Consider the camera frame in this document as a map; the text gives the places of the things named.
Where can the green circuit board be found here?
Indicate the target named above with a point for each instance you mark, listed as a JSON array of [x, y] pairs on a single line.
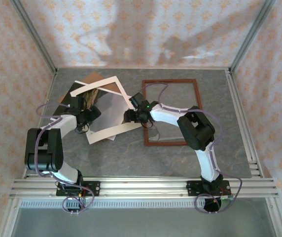
[[227, 201]]

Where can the white-bordered glossy photo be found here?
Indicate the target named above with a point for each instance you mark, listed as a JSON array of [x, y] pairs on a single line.
[[111, 113]]

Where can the grey metal panel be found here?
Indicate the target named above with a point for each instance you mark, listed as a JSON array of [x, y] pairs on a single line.
[[141, 222]]

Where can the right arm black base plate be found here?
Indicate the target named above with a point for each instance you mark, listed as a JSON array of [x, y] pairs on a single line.
[[191, 188]]

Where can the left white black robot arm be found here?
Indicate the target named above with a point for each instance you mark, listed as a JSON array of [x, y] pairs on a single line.
[[49, 150]]

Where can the white mat board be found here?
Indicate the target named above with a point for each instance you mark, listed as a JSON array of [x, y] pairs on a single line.
[[106, 134]]

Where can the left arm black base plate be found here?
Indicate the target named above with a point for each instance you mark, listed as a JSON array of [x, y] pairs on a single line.
[[95, 188]]

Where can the wide aluminium rail beam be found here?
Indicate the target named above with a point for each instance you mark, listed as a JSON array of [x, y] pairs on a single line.
[[143, 187]]

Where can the aluminium corner post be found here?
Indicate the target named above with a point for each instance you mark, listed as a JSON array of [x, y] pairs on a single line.
[[251, 34], [34, 34]]

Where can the thin aluminium side rail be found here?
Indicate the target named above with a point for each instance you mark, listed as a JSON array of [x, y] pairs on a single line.
[[49, 89]]

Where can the grooved aluminium side rail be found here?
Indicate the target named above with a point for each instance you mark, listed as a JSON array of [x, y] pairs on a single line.
[[253, 158]]

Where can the brown wooden picture frame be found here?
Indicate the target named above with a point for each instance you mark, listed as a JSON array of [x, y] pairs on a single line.
[[170, 80]]

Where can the brown fibreboard backing board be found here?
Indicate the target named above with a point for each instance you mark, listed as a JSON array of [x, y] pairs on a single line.
[[94, 77]]

